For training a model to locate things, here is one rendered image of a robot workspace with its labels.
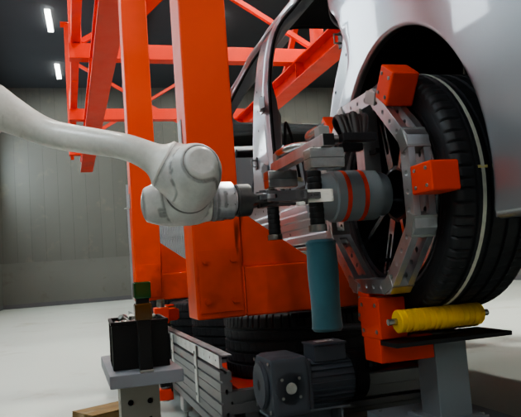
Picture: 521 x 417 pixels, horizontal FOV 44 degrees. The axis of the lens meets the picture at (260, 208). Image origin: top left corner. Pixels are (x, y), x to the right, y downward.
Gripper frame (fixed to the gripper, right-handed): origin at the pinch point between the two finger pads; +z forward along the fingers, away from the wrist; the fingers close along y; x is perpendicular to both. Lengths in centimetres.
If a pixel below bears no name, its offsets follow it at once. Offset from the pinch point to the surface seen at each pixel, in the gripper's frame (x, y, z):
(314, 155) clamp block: 9.8, 1.5, -0.1
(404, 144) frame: 10.8, 8.2, 20.5
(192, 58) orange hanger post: 54, -60, -16
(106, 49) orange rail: 212, -508, -11
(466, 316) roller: -32, -3, 40
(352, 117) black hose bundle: 19.3, 0.3, 11.3
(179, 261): -10, -254, 8
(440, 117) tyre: 16.9, 10.3, 29.5
